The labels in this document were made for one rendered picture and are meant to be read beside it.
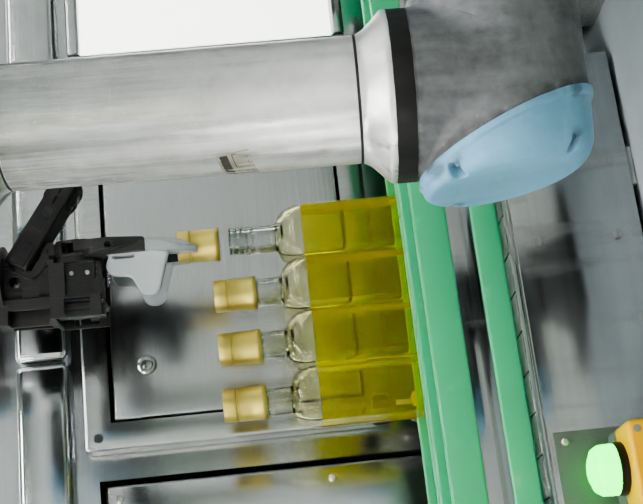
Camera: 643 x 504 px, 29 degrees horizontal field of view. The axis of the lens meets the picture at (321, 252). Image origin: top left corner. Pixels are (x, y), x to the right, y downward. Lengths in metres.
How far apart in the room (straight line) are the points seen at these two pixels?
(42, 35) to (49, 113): 0.78
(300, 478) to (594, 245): 0.45
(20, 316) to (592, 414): 0.59
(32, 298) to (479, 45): 0.66
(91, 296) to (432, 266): 0.35
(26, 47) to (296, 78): 0.82
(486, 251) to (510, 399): 0.14
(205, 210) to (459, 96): 0.72
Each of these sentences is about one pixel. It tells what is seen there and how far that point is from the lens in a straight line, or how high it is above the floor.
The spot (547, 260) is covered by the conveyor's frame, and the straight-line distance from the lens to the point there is 1.18.
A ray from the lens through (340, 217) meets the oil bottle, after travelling 1.30.
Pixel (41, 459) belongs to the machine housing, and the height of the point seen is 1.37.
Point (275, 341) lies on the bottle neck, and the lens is 1.27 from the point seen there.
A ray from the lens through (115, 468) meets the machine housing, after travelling 1.43.
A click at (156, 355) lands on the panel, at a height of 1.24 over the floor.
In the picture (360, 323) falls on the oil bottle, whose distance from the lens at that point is 1.27.
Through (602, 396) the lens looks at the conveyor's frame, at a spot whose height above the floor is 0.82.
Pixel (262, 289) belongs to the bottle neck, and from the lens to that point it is 1.29.
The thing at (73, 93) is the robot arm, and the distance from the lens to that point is 0.82.
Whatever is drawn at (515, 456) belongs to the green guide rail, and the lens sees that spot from 1.14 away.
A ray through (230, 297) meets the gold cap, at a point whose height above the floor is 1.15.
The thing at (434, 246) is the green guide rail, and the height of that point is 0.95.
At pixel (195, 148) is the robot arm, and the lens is 0.81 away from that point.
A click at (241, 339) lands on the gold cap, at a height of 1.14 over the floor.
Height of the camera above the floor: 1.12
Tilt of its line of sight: 3 degrees down
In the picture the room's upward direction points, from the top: 95 degrees counter-clockwise
